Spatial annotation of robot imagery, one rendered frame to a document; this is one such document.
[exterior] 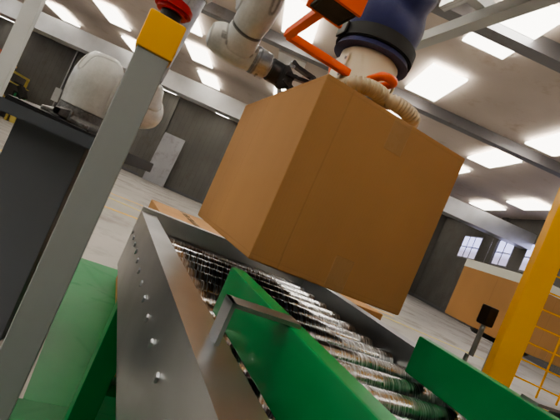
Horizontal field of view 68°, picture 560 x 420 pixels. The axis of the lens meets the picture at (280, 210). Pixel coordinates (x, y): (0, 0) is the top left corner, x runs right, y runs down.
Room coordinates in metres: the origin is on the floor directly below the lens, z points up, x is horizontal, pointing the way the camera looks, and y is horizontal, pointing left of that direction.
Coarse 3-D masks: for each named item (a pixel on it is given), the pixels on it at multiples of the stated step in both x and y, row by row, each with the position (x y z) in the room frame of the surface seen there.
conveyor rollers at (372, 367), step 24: (192, 264) 1.10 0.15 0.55; (216, 264) 1.23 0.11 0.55; (240, 264) 1.45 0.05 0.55; (216, 288) 0.95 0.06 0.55; (264, 288) 1.19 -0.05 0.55; (288, 288) 1.42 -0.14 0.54; (288, 312) 1.02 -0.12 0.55; (312, 312) 1.15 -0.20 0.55; (336, 312) 1.31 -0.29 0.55; (312, 336) 0.94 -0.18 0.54; (336, 336) 0.98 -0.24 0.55; (360, 336) 1.11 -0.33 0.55; (240, 360) 0.59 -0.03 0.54; (360, 360) 0.89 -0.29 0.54; (384, 360) 1.02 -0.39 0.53; (384, 384) 0.80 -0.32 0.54; (408, 384) 0.84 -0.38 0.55; (264, 408) 0.51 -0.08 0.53; (408, 408) 0.72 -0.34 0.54; (432, 408) 0.75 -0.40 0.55
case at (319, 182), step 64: (256, 128) 1.13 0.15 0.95; (320, 128) 0.82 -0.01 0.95; (384, 128) 0.87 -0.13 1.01; (256, 192) 0.92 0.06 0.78; (320, 192) 0.84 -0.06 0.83; (384, 192) 0.89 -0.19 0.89; (448, 192) 0.96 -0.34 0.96; (256, 256) 0.81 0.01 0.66; (320, 256) 0.86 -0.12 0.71; (384, 256) 0.92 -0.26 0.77
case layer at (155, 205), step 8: (152, 200) 2.53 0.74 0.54; (152, 208) 2.35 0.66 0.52; (160, 208) 2.22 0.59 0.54; (168, 208) 2.44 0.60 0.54; (176, 216) 2.19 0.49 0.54; (184, 216) 2.40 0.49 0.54; (192, 216) 2.65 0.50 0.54; (192, 224) 2.14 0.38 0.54; (200, 224) 2.32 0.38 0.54; (208, 224) 2.55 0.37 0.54; (216, 232) 2.24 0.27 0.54; (344, 296) 1.91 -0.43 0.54; (360, 304) 1.86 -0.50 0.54; (368, 312) 1.83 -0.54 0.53; (376, 312) 1.85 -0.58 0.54
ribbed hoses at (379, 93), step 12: (348, 84) 0.96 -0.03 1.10; (360, 84) 0.95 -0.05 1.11; (372, 84) 0.95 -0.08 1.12; (372, 96) 0.97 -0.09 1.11; (384, 96) 0.98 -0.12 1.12; (396, 96) 1.00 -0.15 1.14; (396, 108) 1.00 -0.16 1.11; (408, 108) 1.00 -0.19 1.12; (408, 120) 1.02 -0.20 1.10; (420, 120) 1.03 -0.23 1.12
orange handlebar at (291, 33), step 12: (312, 12) 0.86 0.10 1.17; (300, 24) 0.92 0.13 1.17; (288, 36) 1.00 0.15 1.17; (300, 48) 1.05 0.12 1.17; (312, 48) 1.04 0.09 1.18; (324, 60) 1.06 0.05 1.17; (336, 60) 1.07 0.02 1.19; (348, 72) 1.08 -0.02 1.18; (384, 72) 1.01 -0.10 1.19; (384, 84) 1.06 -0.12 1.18; (396, 84) 1.03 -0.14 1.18
